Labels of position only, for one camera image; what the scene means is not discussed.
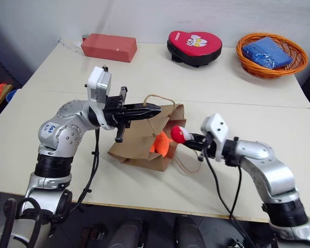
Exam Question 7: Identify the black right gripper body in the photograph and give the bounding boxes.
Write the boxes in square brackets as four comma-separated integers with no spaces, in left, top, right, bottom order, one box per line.
[197,130,218,162]

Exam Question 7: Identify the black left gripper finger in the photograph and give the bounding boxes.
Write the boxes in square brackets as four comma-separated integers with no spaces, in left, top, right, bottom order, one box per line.
[125,111,161,121]
[125,102,162,114]

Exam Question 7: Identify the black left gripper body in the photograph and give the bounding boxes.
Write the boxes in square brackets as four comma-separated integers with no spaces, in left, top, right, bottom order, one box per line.
[102,86,132,144]

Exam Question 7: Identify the red and white plush toy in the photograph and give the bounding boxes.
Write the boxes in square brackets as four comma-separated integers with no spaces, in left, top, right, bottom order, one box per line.
[170,125,195,144]

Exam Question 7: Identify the brown paper bag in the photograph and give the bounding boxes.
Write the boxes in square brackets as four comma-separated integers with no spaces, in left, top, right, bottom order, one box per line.
[107,94,203,174]

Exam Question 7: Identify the orange plush toy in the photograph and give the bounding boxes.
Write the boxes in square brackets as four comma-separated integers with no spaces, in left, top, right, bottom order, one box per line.
[149,131,175,158]

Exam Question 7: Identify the red rectangular box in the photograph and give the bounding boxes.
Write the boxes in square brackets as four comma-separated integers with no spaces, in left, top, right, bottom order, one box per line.
[80,33,138,63]

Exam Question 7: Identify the orange wicker basket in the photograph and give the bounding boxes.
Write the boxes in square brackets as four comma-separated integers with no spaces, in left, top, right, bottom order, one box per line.
[236,32,309,79]

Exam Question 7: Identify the blue bucket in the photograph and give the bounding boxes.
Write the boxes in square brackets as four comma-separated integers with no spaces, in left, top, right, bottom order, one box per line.
[6,88,23,104]

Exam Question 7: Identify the dark rounded shape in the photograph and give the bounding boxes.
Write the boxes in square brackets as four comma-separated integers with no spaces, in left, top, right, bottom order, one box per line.
[108,217,148,248]

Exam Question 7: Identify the blue plastic packet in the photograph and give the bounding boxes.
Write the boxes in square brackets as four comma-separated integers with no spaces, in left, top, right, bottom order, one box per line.
[242,36,293,70]

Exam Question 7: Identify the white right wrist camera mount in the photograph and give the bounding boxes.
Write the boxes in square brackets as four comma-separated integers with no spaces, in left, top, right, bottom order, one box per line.
[200,112,232,163]

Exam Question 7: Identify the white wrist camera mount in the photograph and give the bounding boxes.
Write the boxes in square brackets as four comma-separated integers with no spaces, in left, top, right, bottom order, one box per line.
[200,112,232,163]
[86,66,113,104]

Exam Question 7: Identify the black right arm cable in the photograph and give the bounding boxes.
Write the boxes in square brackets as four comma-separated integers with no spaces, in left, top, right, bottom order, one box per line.
[204,153,257,248]

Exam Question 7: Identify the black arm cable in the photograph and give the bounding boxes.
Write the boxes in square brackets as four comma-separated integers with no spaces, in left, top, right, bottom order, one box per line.
[50,127,102,234]
[204,153,257,248]

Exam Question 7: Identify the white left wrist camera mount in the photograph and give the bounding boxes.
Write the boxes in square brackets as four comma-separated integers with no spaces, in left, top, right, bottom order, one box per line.
[86,66,113,104]

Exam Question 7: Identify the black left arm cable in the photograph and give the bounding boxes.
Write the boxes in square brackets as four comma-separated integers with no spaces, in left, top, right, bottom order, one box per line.
[50,127,102,234]

